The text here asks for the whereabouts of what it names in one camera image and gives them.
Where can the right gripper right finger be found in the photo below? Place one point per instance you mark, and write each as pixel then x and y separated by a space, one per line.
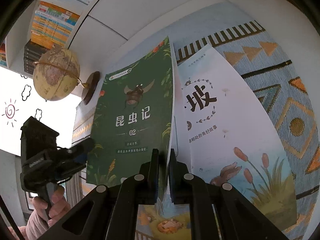
pixel 217 212

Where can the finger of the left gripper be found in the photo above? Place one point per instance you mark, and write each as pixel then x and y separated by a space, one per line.
pixel 83 147
pixel 79 161

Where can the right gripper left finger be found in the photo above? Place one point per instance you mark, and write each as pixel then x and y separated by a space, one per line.
pixel 110 212

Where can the green insect book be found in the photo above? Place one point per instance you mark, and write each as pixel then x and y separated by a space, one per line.
pixel 132 117

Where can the white rabbit hill book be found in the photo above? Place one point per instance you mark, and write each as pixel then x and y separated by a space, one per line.
pixel 224 134

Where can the person's left hand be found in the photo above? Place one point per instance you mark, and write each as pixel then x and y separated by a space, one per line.
pixel 59 207

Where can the vintage yellow globe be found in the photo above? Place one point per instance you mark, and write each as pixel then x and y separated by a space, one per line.
pixel 57 73

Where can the black book set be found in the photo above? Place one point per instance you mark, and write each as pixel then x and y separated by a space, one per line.
pixel 32 54

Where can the white bookshelf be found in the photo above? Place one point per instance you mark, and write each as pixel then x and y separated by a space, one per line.
pixel 99 26

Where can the blue patterned rug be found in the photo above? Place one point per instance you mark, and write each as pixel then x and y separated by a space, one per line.
pixel 264 66

